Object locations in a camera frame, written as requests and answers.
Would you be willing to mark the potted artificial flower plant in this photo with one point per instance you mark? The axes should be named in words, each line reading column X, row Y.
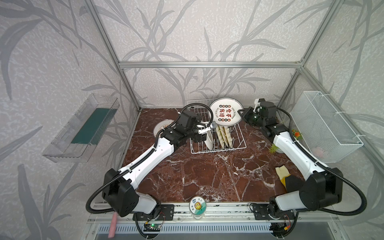
column 283, row 144

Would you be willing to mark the green woven plate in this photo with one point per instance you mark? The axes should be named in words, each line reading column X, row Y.
column 220, row 137
column 223, row 132

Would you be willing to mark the white plate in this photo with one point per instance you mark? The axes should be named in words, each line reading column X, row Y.
column 209, row 142
column 161, row 125
column 225, row 112

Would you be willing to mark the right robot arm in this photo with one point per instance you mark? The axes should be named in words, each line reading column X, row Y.
column 319, row 189

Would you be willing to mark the left circuit board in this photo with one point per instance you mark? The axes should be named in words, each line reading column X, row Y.
column 153, row 227

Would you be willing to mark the yellow black rubber glove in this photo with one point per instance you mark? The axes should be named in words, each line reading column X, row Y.
column 285, row 177

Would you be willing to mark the white mesh wall basket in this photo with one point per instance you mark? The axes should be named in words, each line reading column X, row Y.
column 326, row 133

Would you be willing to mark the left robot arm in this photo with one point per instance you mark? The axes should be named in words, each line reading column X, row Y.
column 121, row 186

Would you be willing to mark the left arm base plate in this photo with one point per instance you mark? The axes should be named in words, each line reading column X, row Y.
column 163, row 212

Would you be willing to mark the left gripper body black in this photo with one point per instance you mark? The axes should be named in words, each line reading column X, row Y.
column 192, row 131

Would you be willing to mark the clear plastic wall shelf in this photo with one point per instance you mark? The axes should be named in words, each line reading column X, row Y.
column 61, row 150

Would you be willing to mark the white wire dish rack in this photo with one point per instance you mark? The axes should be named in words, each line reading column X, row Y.
column 202, row 108

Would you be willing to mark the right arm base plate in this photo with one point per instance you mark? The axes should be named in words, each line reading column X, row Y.
column 269, row 212

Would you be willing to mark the purple pink brush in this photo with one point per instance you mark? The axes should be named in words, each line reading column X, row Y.
column 113, row 226

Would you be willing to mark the aluminium front rail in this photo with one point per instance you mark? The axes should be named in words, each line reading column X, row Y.
column 227, row 212

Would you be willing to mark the green woven plate middle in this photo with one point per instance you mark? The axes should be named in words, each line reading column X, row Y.
column 223, row 132

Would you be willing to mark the green woven plate left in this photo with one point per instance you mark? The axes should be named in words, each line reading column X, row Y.
column 220, row 137

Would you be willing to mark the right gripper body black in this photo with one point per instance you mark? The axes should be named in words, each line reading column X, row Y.
column 253, row 118

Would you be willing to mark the tan woven plate right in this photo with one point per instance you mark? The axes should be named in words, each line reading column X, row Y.
column 229, row 137

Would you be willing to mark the green sponge mat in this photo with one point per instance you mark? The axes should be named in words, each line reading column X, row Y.
column 93, row 129

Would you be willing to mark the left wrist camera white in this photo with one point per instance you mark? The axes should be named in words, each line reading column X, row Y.
column 205, row 130

